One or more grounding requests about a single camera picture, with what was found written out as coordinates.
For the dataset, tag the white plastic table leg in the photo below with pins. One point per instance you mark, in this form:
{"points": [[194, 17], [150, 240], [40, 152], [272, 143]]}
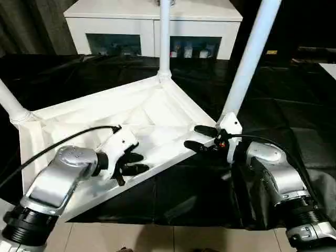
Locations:
{"points": [[249, 57], [10, 102], [164, 39]]}

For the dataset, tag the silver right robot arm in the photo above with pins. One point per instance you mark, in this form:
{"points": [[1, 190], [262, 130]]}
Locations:
{"points": [[275, 168]]}

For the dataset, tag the dark robot body part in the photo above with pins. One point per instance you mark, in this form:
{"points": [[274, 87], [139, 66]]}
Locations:
{"points": [[127, 249]]}

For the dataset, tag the white plastic table top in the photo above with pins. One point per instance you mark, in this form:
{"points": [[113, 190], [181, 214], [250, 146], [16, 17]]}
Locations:
{"points": [[92, 110]]}

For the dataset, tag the small tan box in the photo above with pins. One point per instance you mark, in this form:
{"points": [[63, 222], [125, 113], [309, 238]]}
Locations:
{"points": [[271, 52]]}

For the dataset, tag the grey curtain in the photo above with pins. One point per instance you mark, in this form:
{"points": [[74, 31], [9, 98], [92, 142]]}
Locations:
{"points": [[29, 26]]}

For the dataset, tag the white flat board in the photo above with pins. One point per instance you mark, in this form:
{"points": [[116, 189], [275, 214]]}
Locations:
{"points": [[328, 71]]}

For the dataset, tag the black plastic cover mat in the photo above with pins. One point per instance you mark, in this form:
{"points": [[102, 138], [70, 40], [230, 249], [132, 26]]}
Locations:
{"points": [[288, 105]]}

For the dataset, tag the white sideboard with glass doors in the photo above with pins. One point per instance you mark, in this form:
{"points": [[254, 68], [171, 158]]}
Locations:
{"points": [[118, 23]]}

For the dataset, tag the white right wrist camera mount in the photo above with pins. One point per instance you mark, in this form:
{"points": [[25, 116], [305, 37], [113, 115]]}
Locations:
{"points": [[232, 123]]}

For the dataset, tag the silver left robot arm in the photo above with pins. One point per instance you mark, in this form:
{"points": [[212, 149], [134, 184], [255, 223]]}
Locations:
{"points": [[57, 173]]}

